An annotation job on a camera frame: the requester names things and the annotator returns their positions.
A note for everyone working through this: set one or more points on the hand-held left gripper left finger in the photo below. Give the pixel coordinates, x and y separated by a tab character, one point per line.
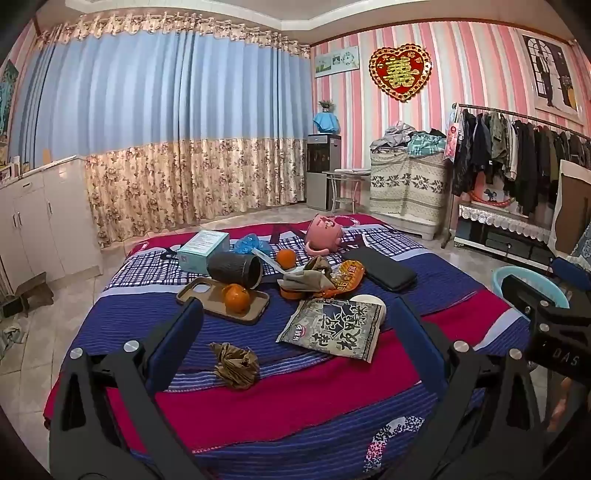
178	344

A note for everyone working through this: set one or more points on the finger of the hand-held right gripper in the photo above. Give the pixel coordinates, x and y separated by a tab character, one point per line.
526	297
575	272

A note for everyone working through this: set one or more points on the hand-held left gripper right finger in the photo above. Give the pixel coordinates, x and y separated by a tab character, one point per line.
415	344

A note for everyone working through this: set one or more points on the light blue plastic basket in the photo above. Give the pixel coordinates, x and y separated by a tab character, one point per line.
503	281

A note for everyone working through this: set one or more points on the brown paper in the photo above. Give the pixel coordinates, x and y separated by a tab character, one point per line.
238	367

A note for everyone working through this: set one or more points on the black and white snack packet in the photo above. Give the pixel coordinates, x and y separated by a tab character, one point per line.
332	330

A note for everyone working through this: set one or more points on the black textured cup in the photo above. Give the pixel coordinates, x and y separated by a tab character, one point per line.
235	272

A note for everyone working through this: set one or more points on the orange snack bag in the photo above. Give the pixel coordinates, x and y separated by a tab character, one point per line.
348	277

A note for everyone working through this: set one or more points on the blue plastic bag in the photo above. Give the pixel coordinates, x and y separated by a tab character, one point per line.
249	244

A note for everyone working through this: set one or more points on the white paper wrapper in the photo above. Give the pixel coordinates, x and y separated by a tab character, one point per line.
268	261

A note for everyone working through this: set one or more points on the beige cloth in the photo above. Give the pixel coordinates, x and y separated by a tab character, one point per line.
304	279

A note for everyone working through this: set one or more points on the person's right hand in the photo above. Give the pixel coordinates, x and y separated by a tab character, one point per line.
565	399

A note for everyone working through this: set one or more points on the blue fringed cloth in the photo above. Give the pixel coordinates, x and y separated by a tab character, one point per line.
584	244

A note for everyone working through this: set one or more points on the brown phone case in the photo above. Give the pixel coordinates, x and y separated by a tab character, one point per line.
198	293

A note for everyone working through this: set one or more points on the low stand with lace cloth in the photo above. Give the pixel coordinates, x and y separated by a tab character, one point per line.
498	230

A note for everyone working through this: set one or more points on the black flat case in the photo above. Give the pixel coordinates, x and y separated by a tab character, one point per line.
378	270

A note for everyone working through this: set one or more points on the teal cardboard box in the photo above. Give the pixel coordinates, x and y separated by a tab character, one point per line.
203	254

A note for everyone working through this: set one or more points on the red hoop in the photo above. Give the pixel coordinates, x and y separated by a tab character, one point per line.
480	201

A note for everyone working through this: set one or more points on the row of hanging clothes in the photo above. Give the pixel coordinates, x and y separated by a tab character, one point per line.
517	152

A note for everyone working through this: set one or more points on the pink cartoon kettle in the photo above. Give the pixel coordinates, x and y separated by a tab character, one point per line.
325	233

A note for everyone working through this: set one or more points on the cabinet under patterned cloth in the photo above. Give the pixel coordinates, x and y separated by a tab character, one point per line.
406	189

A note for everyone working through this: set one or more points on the grey rag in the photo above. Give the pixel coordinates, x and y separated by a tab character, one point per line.
11	339

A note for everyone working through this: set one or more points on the metal clothes rack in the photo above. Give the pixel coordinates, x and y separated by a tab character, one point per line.
508	114

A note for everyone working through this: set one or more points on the pink hanging bag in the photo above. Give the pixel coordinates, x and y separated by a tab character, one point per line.
452	136

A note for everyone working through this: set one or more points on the white cabinet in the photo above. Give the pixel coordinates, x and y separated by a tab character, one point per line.
46	217

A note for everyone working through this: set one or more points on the small glass side table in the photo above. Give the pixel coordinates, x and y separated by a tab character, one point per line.
346	173

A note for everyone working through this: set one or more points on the grey water dispenser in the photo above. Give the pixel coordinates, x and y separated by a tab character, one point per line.
321	170

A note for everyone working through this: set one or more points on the pile of clothes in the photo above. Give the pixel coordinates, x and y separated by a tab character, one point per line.
401	138

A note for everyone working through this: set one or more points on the blue and floral curtain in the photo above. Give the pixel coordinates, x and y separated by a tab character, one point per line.
161	115

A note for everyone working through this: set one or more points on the blue bottle cover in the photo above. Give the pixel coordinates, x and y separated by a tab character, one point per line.
326	122

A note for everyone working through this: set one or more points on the small potted plant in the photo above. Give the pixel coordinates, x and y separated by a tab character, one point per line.
327	105

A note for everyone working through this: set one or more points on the brown board with white frame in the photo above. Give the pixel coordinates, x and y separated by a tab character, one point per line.
572	203

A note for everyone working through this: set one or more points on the wedding photo wall poster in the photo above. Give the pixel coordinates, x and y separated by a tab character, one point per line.
551	74

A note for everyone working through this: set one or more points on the red heart wall decoration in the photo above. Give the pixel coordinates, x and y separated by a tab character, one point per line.
399	71

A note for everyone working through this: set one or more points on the landscape wall picture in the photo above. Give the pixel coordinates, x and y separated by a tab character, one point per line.
337	61

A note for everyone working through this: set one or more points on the teal wall poster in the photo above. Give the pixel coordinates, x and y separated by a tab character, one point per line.
7	97

